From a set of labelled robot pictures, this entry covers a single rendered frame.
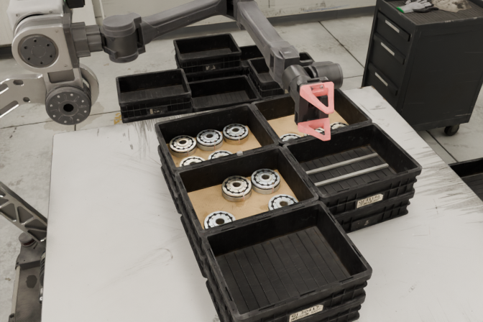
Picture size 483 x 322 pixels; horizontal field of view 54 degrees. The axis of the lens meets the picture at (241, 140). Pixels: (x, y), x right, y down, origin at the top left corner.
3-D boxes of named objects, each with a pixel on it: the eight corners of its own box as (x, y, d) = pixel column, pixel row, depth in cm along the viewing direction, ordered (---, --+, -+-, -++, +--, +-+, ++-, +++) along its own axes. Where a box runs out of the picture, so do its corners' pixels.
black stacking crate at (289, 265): (237, 346, 123) (236, 322, 116) (202, 261, 145) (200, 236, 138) (367, 298, 135) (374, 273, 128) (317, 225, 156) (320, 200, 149)
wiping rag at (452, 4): (440, 14, 282) (442, 8, 280) (420, 1, 298) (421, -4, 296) (481, 9, 288) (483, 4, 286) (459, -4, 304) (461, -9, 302)
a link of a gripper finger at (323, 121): (341, 146, 94) (323, 120, 102) (346, 116, 90) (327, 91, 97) (310, 152, 93) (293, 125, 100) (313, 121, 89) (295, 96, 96)
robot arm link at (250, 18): (232, 21, 144) (231, -14, 137) (250, 19, 145) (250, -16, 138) (277, 93, 110) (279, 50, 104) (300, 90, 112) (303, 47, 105)
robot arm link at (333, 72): (275, 80, 114) (277, 47, 109) (320, 74, 116) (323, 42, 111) (292, 106, 105) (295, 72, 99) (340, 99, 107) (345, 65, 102)
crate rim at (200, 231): (200, 239, 139) (200, 234, 138) (173, 176, 161) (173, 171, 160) (320, 204, 151) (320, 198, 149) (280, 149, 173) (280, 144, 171)
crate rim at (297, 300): (236, 327, 117) (236, 321, 116) (200, 239, 139) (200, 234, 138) (374, 277, 129) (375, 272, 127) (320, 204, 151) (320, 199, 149)
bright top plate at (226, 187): (229, 200, 159) (229, 198, 159) (217, 182, 167) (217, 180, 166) (256, 190, 163) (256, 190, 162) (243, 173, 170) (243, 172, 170)
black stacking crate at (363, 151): (317, 224, 157) (320, 200, 150) (279, 169, 179) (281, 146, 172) (416, 194, 168) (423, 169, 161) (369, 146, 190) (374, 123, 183)
